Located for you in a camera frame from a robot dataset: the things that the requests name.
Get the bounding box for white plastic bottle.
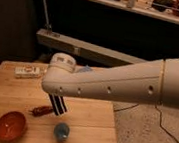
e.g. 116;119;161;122
14;66;46;79

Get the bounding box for wooden table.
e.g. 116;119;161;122
0;52;130;143

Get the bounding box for metal lamp pole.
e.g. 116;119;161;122
43;0;60;37

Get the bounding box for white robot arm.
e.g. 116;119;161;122
41;53;179;115

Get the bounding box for blue sponge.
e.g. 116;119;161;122
76;65;92;73

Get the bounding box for red ceramic bowl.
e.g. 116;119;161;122
0;111;27;142

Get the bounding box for black striped gripper finger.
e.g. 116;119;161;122
49;95;67;116

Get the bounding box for dark red eraser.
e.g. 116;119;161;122
30;106;54;117

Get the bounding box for white baseboard heater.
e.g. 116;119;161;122
37;28;145;67

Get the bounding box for black floor cable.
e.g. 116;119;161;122
109;98;179;143

